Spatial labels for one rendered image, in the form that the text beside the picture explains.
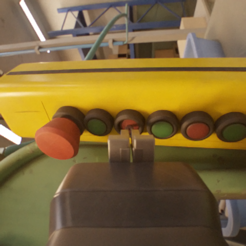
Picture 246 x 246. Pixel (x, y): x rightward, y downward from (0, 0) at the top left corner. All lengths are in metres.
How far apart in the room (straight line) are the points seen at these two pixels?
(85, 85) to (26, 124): 0.09
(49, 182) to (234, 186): 0.19
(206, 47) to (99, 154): 0.51
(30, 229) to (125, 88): 0.17
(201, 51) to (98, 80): 0.48
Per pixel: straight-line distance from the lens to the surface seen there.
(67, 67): 0.21
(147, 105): 0.16
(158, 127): 0.16
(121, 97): 0.15
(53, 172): 0.22
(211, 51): 0.63
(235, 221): 0.41
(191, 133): 0.16
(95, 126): 0.17
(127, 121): 0.16
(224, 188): 0.19
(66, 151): 0.16
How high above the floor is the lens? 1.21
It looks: 6 degrees up
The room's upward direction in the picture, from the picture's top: 91 degrees counter-clockwise
